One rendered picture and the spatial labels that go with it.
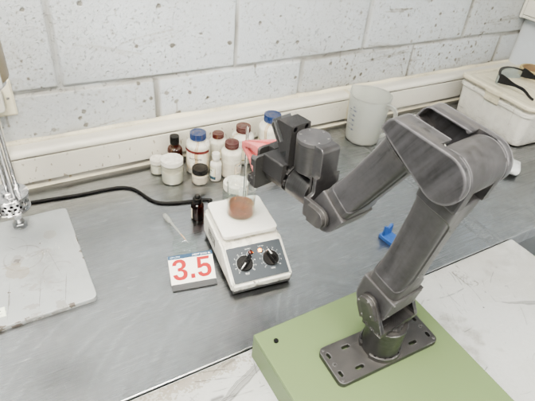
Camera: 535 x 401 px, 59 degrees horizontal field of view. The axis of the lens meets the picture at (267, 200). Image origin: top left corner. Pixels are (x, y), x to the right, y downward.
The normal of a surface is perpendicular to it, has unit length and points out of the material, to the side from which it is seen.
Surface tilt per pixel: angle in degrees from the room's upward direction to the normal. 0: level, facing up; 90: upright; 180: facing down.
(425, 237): 93
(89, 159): 90
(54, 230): 0
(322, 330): 2
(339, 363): 2
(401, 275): 85
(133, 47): 90
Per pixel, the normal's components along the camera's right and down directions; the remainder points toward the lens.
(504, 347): 0.08, -0.80
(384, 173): -0.81, 0.37
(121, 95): 0.49, 0.55
